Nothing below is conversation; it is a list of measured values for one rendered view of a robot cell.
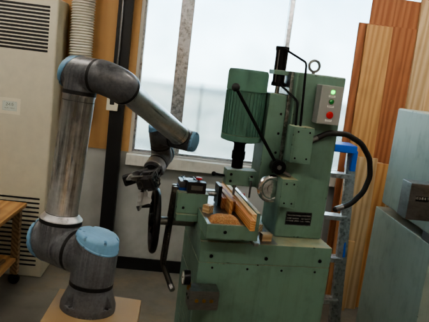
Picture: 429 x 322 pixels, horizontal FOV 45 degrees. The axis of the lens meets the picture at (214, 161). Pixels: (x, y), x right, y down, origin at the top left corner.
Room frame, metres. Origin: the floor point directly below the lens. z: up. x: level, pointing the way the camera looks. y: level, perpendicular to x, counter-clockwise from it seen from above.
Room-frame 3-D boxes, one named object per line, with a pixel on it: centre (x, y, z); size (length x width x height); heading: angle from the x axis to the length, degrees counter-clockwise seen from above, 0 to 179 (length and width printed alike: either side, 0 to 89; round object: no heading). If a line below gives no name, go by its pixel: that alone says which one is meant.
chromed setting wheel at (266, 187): (2.18, -0.25, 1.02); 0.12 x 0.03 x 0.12; 102
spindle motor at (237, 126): (2.28, -0.10, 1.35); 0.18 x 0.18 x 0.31
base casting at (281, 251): (2.30, -0.22, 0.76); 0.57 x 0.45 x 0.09; 102
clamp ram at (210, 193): (2.25, 0.00, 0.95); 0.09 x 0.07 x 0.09; 12
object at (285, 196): (2.16, -0.31, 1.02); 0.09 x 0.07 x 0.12; 12
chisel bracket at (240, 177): (2.28, -0.12, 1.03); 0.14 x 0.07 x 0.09; 102
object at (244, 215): (2.22, -0.11, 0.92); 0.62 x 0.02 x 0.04; 12
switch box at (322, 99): (2.20, -0.44, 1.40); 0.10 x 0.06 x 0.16; 102
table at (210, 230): (2.25, 0.00, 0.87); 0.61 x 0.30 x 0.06; 12
